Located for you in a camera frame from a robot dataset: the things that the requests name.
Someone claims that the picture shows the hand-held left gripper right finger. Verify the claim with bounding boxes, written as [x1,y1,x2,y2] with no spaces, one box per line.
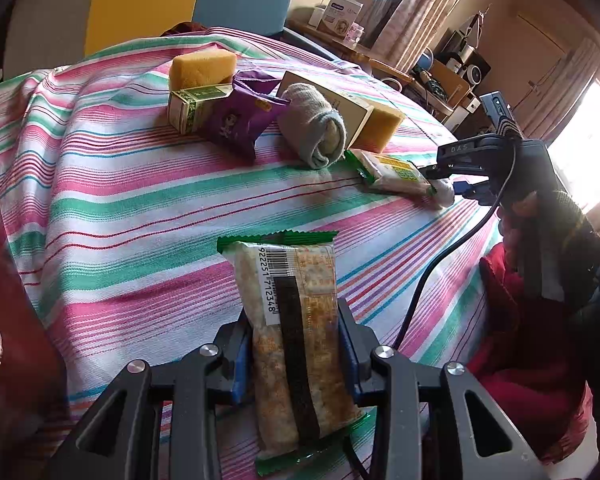
[337,297,551,480]

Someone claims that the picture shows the patterned window curtain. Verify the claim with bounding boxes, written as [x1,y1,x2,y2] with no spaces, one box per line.
[365,0,476,76]

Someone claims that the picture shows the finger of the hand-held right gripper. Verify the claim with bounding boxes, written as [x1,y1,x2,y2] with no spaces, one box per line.
[452,182,501,206]
[424,162,486,181]

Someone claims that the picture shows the black cable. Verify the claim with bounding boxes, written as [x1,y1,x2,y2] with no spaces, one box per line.
[394,137,518,351]

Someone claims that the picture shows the wooden desk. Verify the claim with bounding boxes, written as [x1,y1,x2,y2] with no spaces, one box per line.
[286,10,413,83]

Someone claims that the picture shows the person's right hand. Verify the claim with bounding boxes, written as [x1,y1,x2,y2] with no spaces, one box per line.
[497,190,600,311]

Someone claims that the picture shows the black stereo speakers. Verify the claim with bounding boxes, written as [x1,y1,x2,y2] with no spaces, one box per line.
[437,30,491,96]

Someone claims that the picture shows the small white bundle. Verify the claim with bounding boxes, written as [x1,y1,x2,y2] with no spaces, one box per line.
[431,179,455,207]

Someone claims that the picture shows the striped pink green cloth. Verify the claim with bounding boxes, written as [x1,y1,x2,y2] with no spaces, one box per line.
[0,27,506,480]

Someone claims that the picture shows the green and white small box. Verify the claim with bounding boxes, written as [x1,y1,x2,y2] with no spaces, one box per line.
[168,85,233,135]

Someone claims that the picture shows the pale striped curtain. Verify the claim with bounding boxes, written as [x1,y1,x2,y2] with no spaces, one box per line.
[522,37,600,141]

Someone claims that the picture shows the red garment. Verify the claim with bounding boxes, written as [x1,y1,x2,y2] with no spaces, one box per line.
[467,242,593,463]

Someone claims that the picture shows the grey yellow blue chair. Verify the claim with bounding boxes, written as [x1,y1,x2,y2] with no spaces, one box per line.
[2,0,366,81]

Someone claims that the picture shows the green-edged rice cracker packet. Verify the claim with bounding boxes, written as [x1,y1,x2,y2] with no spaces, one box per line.
[216,230,368,477]
[344,149,438,198]

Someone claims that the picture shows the purple snack packet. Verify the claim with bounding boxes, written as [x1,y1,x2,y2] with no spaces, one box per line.
[196,69,291,163]

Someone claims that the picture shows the rolled grey sock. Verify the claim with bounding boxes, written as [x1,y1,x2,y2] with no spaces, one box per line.
[277,82,348,170]

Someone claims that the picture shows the white carton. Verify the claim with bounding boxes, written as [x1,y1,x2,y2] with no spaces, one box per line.
[316,0,364,38]

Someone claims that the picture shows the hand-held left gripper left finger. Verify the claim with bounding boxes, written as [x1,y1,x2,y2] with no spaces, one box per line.
[47,310,253,480]

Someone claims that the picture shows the wooden shelf unit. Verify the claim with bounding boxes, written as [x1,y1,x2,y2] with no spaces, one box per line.
[420,60,481,126]

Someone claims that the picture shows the yellow sponge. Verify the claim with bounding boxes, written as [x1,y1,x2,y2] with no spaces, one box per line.
[352,105,407,153]
[169,51,237,93]

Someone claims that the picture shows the dark red cloth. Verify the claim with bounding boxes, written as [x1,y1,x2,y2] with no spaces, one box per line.
[160,22,211,38]

